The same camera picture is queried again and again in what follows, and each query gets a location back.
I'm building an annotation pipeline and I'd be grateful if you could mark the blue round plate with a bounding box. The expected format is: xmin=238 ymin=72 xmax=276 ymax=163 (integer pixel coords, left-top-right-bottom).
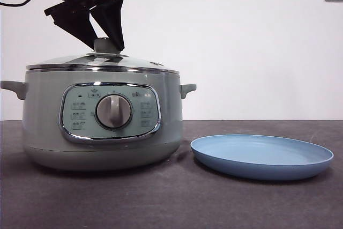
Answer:
xmin=190 ymin=134 xmax=334 ymax=181

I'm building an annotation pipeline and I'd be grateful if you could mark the glass lid with green knob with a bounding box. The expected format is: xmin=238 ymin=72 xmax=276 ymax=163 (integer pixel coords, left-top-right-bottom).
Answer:
xmin=26 ymin=37 xmax=180 ymax=75

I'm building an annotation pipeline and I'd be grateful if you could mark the green electric steamer pot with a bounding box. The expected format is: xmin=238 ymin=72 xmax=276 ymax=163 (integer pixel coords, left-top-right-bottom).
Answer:
xmin=0 ymin=68 xmax=197 ymax=172

